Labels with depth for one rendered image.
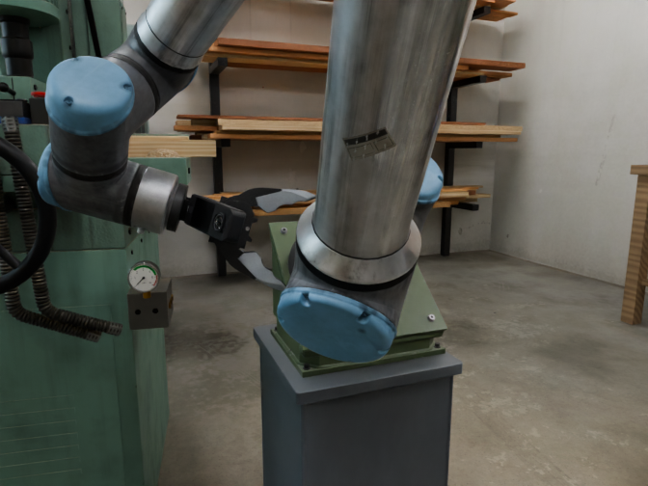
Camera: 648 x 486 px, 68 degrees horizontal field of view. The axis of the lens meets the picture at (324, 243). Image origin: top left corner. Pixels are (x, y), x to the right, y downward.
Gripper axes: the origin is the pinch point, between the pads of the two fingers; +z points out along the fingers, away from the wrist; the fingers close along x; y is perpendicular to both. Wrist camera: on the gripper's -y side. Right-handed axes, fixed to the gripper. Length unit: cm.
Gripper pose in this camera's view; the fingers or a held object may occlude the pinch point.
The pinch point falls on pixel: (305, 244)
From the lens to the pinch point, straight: 72.5
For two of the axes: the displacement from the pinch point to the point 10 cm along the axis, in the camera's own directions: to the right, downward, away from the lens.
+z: 9.3, 2.7, 2.4
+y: -2.2, -1.0, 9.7
